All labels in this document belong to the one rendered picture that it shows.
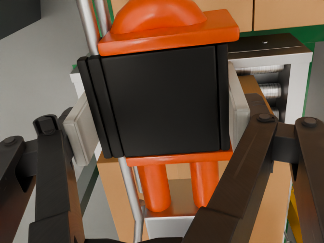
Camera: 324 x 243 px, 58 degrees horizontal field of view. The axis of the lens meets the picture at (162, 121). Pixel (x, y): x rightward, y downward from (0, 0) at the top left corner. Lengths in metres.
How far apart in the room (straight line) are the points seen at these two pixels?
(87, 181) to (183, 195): 1.13
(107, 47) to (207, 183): 0.12
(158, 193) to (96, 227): 2.14
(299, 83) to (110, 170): 0.61
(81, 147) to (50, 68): 1.51
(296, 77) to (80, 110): 0.83
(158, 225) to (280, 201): 0.48
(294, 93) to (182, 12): 0.82
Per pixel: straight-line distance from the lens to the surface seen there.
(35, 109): 1.82
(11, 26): 1.35
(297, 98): 0.98
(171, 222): 0.24
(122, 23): 0.17
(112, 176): 0.65
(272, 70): 0.97
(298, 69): 0.94
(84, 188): 1.35
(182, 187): 0.26
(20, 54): 1.71
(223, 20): 0.17
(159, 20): 0.17
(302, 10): 0.95
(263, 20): 0.92
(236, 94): 0.16
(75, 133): 0.16
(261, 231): 0.77
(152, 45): 0.16
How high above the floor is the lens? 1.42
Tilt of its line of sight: 59 degrees down
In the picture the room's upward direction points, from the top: 173 degrees counter-clockwise
